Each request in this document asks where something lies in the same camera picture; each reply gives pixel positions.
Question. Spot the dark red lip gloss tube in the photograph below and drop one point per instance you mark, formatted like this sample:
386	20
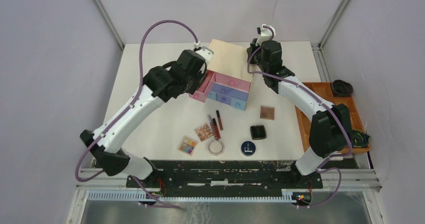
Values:
219	120

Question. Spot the round dark blue jar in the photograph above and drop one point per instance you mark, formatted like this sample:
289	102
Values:
248	148

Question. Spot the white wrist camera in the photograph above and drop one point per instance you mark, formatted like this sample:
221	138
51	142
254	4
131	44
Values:
203	51
266	32

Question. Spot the brown square blush compact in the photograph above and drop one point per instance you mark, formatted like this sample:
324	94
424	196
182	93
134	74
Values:
267	112

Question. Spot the pastel wooden drawer chest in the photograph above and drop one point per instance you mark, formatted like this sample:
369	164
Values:
233	82

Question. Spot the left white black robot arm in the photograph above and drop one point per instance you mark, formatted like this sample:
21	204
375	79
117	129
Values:
160	84

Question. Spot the black square compact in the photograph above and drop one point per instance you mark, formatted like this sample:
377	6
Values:
258	132

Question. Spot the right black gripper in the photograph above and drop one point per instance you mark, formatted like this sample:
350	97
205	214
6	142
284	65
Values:
253	46

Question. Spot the colourful eyeshadow palette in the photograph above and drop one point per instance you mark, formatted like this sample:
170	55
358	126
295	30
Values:
187	145

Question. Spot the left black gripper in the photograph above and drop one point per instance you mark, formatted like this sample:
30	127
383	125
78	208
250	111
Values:
199	78

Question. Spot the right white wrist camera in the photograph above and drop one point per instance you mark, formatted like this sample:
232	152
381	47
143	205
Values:
266	32

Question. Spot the green yellow coiled band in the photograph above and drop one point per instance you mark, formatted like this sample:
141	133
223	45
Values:
360	139

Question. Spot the nude eyeshadow palette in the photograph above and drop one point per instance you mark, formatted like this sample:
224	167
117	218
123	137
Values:
204	132

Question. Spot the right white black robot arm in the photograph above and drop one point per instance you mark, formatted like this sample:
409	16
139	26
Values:
330	130

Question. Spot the silver red mascara tube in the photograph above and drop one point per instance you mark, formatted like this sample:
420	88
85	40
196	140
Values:
212	125

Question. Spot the pink drawer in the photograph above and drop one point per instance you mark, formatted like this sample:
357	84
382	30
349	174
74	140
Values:
201	94

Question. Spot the black coiled band top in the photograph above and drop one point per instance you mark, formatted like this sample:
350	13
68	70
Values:
341	88

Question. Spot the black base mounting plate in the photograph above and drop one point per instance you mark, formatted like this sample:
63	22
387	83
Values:
184	178

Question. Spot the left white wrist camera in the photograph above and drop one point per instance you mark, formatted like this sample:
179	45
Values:
203	51

